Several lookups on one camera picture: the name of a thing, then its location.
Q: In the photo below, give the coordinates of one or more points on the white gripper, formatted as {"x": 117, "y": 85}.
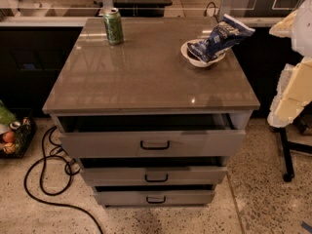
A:
{"x": 303, "y": 28}

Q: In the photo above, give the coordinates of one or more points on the blue chip bag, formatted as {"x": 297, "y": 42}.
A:
{"x": 226, "y": 34}

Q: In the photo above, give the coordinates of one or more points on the white paper bowl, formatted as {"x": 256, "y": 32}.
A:
{"x": 195, "y": 61}

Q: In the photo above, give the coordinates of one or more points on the green bag in basket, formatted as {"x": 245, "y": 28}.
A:
{"x": 6, "y": 116}

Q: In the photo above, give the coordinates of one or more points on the black rolling stand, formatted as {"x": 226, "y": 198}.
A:
{"x": 287, "y": 147}

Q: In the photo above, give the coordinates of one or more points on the grey drawer cabinet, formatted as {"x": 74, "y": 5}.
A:
{"x": 145, "y": 84}

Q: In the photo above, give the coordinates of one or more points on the green soda can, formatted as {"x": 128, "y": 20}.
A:
{"x": 113, "y": 26}

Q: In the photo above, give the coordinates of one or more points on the top grey drawer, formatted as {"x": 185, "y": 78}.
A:
{"x": 224, "y": 142}

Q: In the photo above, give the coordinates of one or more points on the grey drawer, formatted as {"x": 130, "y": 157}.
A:
{"x": 152, "y": 171}
{"x": 154, "y": 195}
{"x": 224, "y": 142}

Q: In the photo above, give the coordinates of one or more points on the middle grey drawer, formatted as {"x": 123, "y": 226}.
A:
{"x": 152, "y": 171}

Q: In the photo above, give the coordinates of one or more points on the bottom grey drawer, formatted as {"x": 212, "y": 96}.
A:
{"x": 154, "y": 195}

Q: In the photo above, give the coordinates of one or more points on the orange fruit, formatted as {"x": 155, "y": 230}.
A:
{"x": 9, "y": 136}

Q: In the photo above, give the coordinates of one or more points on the black wire basket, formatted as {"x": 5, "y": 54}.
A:
{"x": 24, "y": 130}

